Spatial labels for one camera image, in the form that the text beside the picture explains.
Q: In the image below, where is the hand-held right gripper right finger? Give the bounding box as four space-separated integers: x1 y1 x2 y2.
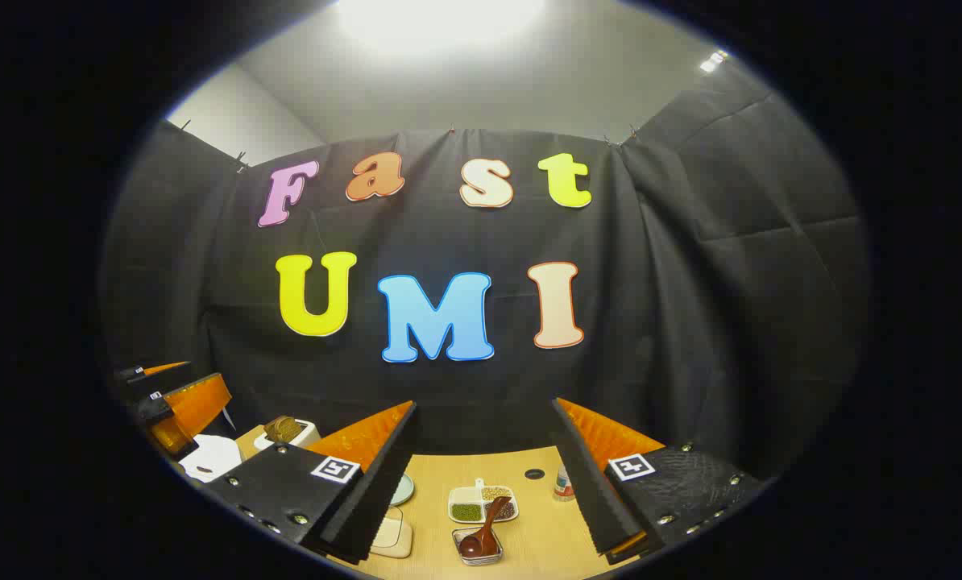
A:
551 397 765 565

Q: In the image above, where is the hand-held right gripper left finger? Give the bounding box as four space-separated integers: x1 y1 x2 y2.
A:
204 400 418 566

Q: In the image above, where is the white rice cooker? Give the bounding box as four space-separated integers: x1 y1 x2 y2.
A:
176 433 244 484

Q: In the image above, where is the white divided rice dish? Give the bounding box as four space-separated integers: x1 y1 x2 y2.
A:
448 478 520 524

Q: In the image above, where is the brown wooden spoon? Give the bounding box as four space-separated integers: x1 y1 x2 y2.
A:
458 495 512 559

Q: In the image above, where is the clear chopstick holder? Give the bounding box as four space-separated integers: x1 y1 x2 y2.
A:
451 526 504 566

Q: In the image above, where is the cream cutting board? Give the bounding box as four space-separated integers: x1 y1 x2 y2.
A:
371 506 413 559

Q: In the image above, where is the white toaster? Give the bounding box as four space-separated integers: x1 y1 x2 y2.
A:
253 419 321 452

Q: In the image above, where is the black backdrop cloth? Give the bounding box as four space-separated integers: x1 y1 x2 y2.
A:
98 68 873 484

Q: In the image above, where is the large ceiling light panel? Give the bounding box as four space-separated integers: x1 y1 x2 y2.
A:
336 0 546 49

